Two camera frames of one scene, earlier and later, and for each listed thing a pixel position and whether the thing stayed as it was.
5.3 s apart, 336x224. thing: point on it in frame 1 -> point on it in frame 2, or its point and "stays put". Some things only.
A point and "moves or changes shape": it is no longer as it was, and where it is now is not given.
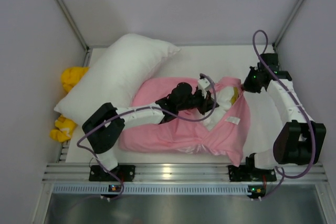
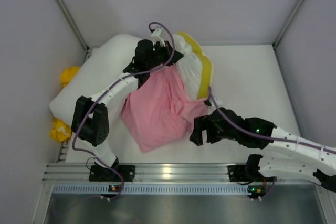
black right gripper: (247, 85) -> (208, 130)
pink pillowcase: (187, 131) moves or changes shape
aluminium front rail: (75, 172) stays put
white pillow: (225, 95) -> (190, 65)
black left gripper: (206, 100) -> (168, 57)
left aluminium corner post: (68, 16) stays put
